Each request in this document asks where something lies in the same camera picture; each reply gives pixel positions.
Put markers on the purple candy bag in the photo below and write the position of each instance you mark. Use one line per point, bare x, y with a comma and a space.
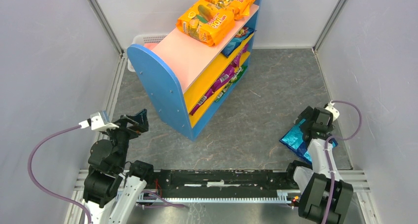
227, 74
236, 61
202, 100

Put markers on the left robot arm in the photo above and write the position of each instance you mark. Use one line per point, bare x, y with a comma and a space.
108, 194

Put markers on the blue pink yellow shelf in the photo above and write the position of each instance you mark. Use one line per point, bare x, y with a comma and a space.
185, 70

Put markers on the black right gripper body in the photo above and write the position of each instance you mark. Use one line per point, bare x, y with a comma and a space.
313, 126

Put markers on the white slotted cable duct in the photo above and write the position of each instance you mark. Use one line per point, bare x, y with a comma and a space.
280, 198

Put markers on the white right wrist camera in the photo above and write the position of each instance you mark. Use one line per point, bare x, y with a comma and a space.
331, 108

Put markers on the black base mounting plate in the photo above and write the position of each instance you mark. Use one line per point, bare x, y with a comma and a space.
221, 183

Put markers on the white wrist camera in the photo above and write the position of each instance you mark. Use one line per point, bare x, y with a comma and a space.
99, 122
331, 108

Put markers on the yellow green Fox's candy bag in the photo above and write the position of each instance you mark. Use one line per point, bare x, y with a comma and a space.
238, 74

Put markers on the blue Slendy candy bag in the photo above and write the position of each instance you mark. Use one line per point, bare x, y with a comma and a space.
235, 42

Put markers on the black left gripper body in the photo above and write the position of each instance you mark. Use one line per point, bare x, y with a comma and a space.
129, 127

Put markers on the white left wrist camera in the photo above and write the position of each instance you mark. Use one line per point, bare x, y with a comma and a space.
99, 122

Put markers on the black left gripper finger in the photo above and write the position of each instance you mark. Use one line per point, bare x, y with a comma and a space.
136, 129
139, 119

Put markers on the purple candy bag top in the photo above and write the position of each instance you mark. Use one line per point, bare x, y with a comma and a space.
202, 100

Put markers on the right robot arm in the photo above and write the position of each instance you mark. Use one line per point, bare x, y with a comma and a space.
325, 196

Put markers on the white plastic basket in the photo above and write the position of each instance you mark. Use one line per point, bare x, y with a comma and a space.
142, 46

